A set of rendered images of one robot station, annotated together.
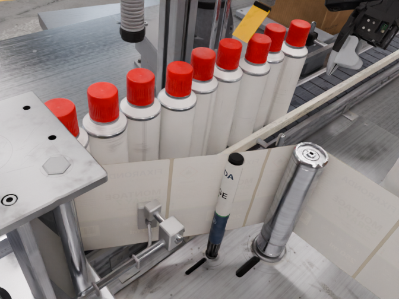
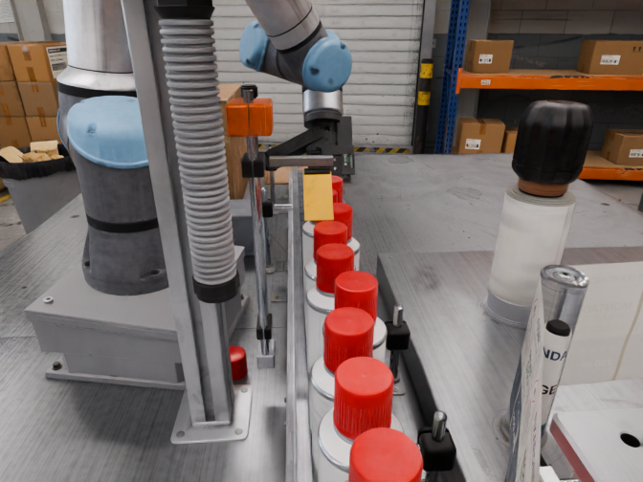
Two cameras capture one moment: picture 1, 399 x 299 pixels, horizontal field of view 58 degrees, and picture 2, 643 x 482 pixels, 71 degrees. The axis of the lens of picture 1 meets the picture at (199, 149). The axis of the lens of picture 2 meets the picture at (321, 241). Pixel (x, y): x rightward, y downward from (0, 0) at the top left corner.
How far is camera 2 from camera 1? 0.34 m
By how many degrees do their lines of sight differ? 41
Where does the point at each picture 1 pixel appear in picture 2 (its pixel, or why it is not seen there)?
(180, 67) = (357, 280)
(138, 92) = (368, 347)
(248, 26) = (319, 200)
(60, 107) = (389, 451)
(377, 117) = (368, 251)
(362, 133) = (400, 267)
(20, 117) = not seen: outside the picture
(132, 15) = (228, 252)
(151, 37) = (81, 312)
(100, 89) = (363, 377)
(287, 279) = not seen: hidden behind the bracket
